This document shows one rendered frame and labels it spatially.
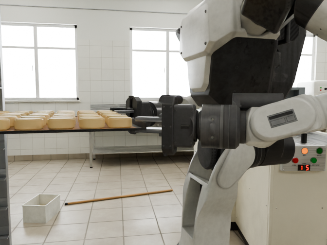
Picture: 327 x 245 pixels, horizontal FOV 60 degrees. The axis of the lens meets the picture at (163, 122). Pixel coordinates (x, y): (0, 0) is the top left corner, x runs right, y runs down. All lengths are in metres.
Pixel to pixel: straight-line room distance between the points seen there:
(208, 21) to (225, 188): 0.43
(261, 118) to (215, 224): 0.42
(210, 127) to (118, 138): 4.73
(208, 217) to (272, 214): 0.98
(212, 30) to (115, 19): 4.67
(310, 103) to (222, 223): 0.45
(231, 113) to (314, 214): 1.39
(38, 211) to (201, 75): 2.28
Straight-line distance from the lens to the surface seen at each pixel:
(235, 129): 0.53
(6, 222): 1.04
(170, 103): 0.56
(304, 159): 1.73
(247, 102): 0.57
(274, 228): 1.82
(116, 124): 0.57
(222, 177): 0.77
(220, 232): 0.87
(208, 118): 0.54
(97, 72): 5.21
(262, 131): 0.52
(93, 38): 5.29
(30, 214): 2.86
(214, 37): 0.72
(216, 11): 0.74
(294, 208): 1.82
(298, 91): 2.48
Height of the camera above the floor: 1.10
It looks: 5 degrees down
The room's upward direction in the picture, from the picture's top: straight up
